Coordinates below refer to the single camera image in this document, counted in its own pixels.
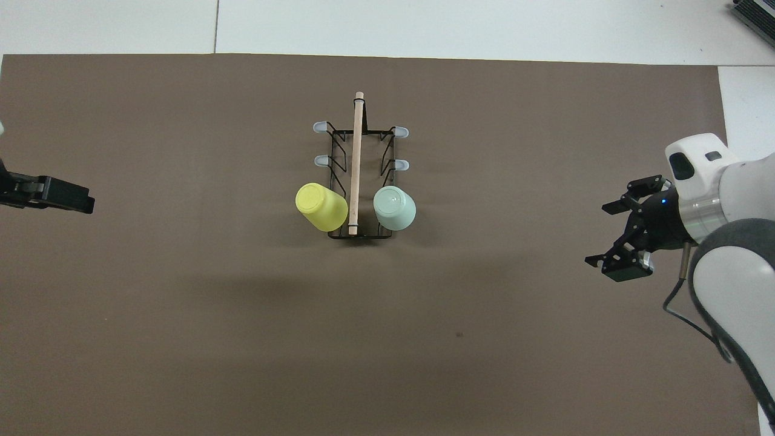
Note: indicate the brown table mat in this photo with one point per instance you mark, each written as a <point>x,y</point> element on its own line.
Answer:
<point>393,363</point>

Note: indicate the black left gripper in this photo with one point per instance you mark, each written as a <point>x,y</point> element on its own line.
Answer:
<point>3,188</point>

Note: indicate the dark grey ribbed device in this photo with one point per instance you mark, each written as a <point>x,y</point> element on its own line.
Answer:
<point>757,12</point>

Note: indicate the yellow plastic cup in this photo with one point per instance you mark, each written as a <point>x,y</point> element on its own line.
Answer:
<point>321,207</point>

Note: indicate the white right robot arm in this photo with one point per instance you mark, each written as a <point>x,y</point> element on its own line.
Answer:
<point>738,272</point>

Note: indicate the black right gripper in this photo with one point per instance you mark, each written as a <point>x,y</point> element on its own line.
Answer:
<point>663,221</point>

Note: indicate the pale green plastic cup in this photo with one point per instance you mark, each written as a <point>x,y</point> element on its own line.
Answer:
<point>395,209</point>

